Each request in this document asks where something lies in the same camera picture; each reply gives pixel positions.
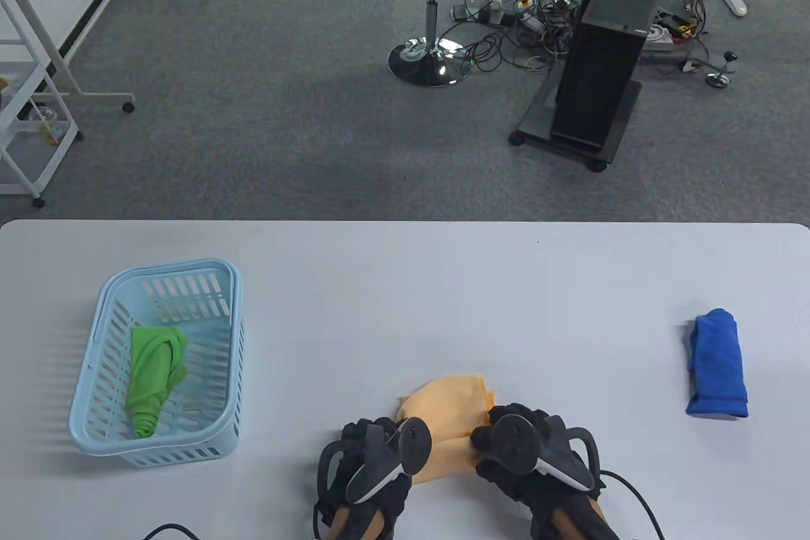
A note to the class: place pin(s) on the person's left hand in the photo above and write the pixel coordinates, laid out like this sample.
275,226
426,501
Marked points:
361,502

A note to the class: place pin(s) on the person's right hand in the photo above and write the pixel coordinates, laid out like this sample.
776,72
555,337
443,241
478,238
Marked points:
506,489

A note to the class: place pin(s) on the orange towel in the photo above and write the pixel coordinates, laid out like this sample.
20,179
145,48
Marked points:
449,413

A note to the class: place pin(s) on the green towel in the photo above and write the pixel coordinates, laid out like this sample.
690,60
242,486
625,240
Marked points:
152,375

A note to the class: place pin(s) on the blue rectangular towel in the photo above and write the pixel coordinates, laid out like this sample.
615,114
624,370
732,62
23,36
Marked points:
718,363

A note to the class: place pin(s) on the person's right forearm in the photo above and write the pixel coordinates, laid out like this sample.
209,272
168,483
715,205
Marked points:
582,521

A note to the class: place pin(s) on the person's left forearm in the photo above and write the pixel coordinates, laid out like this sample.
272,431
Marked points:
354,524

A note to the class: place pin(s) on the black and white right controller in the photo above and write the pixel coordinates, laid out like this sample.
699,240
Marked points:
512,445

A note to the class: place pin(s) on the black and white controller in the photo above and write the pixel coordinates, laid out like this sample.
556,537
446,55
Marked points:
512,445
411,442

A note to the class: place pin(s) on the black and white left controller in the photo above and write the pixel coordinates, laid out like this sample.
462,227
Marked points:
411,442

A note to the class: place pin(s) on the light blue plastic basket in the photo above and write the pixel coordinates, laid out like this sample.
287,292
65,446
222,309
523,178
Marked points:
92,442

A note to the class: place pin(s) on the black wheeled cart base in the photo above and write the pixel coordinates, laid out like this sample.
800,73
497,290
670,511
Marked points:
531,122

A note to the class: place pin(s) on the black computer tower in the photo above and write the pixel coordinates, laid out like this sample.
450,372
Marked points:
598,78

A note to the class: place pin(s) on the white metal shelf rack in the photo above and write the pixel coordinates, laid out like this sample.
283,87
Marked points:
60,163

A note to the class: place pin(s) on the small stand with black knob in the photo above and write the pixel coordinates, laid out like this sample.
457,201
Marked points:
715,79

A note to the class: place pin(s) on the grey power strip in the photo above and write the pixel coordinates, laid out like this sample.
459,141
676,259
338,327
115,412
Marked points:
471,11

